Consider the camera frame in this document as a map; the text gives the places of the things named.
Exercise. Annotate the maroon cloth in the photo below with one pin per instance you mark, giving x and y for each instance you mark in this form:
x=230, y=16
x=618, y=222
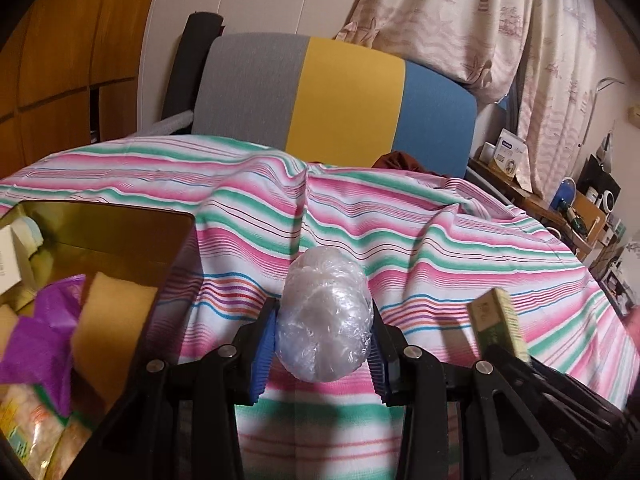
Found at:
x=405, y=162

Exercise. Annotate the grey yellow blue chair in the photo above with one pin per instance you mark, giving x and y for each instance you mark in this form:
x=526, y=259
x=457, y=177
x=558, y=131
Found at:
x=350, y=95

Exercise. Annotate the pink green striped cloth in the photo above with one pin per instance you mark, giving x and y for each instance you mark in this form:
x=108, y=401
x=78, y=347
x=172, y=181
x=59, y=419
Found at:
x=400, y=240

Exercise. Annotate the white blue box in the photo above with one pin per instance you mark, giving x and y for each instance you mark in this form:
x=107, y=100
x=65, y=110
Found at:
x=511, y=152

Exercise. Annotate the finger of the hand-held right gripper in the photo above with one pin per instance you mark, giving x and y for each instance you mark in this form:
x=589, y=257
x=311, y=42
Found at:
x=540, y=375

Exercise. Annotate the wooden wardrobe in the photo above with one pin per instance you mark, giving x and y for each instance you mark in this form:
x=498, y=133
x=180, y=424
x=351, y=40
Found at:
x=60, y=60

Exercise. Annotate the small wooden box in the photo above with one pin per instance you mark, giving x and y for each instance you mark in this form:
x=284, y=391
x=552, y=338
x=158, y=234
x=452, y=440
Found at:
x=589, y=219

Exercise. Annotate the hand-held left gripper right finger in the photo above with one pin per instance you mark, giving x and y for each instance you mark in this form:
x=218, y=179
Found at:
x=378, y=372

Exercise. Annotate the gold tin box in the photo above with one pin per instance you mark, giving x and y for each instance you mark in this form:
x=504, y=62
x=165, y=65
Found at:
x=125, y=240

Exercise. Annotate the wooden shelf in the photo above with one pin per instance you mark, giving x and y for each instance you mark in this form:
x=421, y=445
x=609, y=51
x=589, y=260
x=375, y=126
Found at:
x=540, y=205

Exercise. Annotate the plastic pink ball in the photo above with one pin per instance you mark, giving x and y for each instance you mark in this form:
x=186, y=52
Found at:
x=325, y=310

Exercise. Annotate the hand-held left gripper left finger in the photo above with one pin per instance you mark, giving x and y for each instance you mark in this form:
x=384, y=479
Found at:
x=265, y=360

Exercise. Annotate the purple wrapper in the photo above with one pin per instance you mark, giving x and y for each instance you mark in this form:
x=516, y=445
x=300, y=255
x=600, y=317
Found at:
x=40, y=340

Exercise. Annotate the green gold box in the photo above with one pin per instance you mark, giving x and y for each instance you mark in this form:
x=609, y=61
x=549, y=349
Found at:
x=495, y=320

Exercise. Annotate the white foam tube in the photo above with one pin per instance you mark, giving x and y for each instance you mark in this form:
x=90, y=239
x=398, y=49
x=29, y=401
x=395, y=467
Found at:
x=165, y=122

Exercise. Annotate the packaged sponge pack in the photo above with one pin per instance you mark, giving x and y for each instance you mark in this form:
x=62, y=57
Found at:
x=25, y=422
x=72, y=442

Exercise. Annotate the pink patterned curtain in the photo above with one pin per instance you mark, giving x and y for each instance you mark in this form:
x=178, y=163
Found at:
x=475, y=25

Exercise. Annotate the black box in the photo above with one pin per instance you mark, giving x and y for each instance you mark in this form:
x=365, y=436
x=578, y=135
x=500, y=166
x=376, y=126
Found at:
x=595, y=175

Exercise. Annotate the black foam roll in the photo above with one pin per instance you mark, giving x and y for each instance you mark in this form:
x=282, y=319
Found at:
x=192, y=60

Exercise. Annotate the blue round object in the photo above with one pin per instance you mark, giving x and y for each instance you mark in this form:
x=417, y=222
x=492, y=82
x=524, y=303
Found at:
x=565, y=195

